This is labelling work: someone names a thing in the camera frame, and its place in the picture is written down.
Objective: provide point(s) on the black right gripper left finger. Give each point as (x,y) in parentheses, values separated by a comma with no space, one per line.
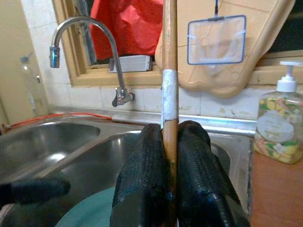
(142,179)

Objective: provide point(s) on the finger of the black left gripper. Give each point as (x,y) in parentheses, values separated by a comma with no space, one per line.
(35,190)

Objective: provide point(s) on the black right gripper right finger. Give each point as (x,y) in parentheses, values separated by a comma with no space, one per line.
(203,179)

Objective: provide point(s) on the wooden stick with grey tape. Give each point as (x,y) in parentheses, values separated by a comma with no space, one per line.
(169,47)

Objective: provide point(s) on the stainless steel double sink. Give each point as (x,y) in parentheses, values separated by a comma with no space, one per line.
(71,165)

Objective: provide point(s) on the teal plate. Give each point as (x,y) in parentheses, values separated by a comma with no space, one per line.
(90,210)

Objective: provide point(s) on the floral soap pump bottle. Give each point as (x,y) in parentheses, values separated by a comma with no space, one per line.
(277,127)

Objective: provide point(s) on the clear plastic bottle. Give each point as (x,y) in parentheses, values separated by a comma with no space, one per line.
(30,82)

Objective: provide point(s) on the white box on sill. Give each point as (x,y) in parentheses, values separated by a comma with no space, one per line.
(132,63)

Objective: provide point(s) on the blue framed fish net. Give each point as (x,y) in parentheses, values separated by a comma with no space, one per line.
(213,42)

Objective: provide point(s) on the red plastic bag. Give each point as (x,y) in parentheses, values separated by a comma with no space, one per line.
(132,28)

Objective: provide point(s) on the chrome gooseneck faucet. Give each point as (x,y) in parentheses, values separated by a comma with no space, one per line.
(81,20)

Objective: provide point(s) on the beige wooden window frame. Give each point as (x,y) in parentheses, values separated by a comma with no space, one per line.
(99,78)

